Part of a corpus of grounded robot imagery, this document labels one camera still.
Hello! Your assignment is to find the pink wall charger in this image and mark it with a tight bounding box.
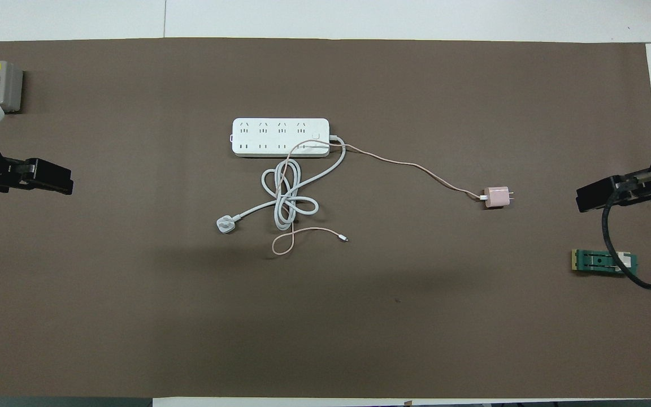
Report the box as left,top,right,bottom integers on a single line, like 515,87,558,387
479,187,514,209

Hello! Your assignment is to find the pink charging cable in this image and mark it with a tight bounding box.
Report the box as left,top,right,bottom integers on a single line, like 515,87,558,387
272,139,487,256

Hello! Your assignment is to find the white power strip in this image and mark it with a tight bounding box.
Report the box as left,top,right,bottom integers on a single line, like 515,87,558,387
231,118,331,158

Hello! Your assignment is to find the brown table mat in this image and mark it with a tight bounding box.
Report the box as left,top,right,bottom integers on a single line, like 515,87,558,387
0,37,651,399

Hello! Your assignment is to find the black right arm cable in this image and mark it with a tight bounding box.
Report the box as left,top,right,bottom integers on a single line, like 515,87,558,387
601,164,651,291

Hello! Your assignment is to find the green knife switch block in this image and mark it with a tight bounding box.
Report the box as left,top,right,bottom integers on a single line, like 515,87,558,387
571,249,639,278

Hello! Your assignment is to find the grey on-off switch box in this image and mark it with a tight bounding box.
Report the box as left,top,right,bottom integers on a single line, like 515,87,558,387
0,60,24,114

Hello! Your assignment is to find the white power strip cord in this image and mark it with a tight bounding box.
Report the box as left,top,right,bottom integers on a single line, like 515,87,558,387
215,135,347,235

